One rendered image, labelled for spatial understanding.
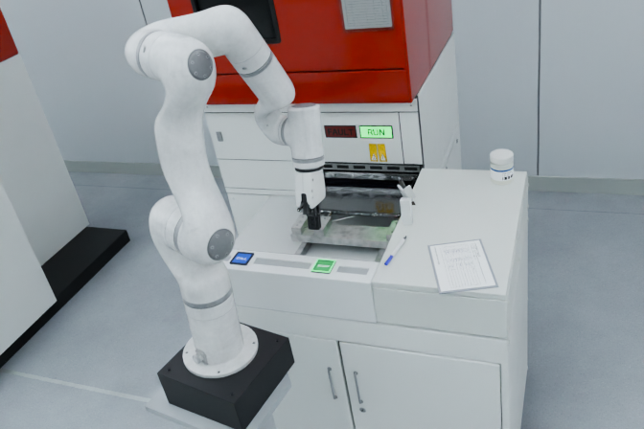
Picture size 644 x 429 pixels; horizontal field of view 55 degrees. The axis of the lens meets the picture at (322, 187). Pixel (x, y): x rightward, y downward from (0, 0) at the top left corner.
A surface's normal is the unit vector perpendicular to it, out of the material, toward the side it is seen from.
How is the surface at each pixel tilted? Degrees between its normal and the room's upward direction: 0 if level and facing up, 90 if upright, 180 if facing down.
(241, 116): 90
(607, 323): 0
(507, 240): 0
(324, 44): 90
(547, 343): 0
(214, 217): 64
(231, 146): 90
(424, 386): 90
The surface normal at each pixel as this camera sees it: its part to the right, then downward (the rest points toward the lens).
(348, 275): -0.16, -0.86
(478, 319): -0.34, 0.51
